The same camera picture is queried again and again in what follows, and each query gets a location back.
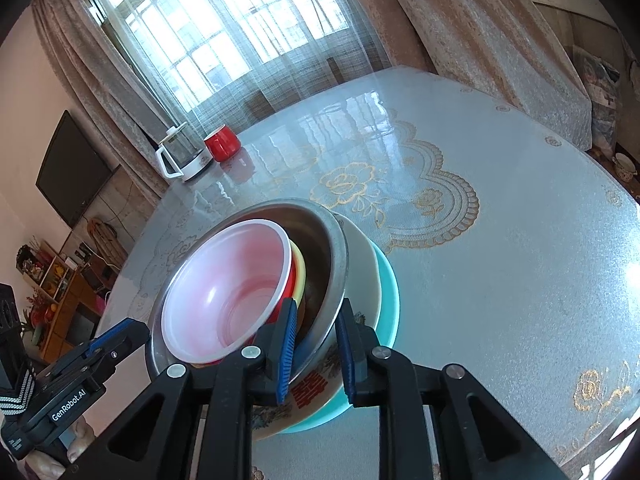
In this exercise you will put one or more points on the wooden chair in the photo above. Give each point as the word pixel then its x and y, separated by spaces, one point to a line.
pixel 257 106
pixel 335 71

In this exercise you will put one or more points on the barred window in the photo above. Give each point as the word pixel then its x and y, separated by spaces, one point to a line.
pixel 225 20

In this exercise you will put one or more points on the person's left hand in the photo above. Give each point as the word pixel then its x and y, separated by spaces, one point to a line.
pixel 75 440

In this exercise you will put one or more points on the tan wicker object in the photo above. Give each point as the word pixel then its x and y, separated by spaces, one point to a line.
pixel 105 240

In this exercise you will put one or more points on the stainless steel bowl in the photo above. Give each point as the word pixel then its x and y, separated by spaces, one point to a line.
pixel 320 260

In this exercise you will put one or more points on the red plastic bowl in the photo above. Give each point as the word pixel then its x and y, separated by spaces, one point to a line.
pixel 225 285

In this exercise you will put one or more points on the beige patterned curtain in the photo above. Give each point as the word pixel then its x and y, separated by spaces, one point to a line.
pixel 100 85
pixel 475 35

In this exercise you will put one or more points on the small floor bowl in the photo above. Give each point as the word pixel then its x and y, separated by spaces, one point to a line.
pixel 625 166

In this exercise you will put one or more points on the large white printed plate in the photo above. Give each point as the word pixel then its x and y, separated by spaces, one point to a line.
pixel 362 280

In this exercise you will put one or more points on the teal round plate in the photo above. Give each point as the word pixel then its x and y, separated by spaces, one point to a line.
pixel 390 300

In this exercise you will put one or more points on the white sheer curtain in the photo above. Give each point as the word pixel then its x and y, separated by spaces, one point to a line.
pixel 300 75

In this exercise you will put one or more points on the yellow plastic bowl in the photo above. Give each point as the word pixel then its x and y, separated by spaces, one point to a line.
pixel 299 275

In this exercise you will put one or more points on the patterned stuffed sack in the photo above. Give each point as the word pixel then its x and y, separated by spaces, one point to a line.
pixel 597 95

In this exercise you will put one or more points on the white glass kettle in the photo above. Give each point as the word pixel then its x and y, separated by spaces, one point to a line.
pixel 182 152

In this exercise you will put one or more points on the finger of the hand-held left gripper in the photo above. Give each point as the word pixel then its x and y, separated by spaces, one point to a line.
pixel 112 337
pixel 125 352

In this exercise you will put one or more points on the red mug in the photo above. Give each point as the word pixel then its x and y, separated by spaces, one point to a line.
pixel 222 146

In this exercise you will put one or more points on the black wall television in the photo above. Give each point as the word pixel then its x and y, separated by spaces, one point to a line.
pixel 72 170

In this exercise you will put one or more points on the wooden cabinet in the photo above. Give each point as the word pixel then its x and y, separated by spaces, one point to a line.
pixel 65 305

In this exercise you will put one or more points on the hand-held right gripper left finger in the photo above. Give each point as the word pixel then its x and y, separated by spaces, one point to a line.
pixel 287 355

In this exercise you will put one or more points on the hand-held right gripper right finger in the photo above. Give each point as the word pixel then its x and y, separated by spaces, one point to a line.
pixel 345 355

